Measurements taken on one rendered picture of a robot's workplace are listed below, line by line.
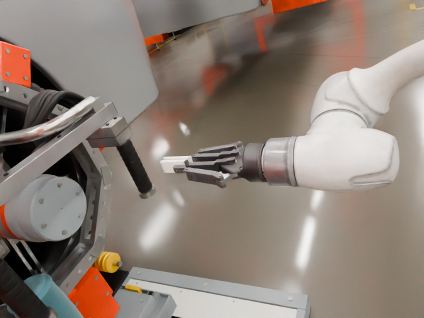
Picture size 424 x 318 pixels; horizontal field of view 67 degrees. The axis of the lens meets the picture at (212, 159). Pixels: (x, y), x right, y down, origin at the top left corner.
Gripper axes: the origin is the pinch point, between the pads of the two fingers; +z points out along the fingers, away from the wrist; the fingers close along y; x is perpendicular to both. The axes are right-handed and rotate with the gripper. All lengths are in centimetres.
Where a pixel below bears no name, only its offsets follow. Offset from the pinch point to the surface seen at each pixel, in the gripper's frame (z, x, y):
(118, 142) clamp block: 10.7, 7.8, -2.4
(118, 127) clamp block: 10.5, 10.4, -0.5
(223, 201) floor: 44, -84, 80
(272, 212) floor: 12, -83, 73
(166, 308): 34, -69, 3
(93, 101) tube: 13.7, 17.1, -0.6
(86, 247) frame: 34.4, -21.3, -8.8
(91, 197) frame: 36.6, -12.8, 2.4
